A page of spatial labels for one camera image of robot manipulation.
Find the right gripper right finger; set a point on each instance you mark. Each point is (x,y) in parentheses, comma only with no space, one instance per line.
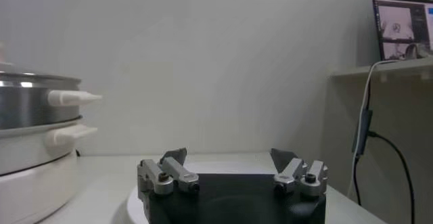
(309,183)

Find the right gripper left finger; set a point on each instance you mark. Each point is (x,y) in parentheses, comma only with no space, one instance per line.
(159,183)

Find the perforated steel steamer basket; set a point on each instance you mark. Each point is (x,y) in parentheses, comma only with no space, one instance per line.
(30,107)

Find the large white plate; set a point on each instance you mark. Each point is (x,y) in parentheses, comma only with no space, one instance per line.
(230,168)

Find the white electric cooking pot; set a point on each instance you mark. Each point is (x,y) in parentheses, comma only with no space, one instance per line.
(27,184)

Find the laptop showing camera windows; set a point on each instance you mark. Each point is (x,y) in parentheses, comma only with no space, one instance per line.
(402,25)

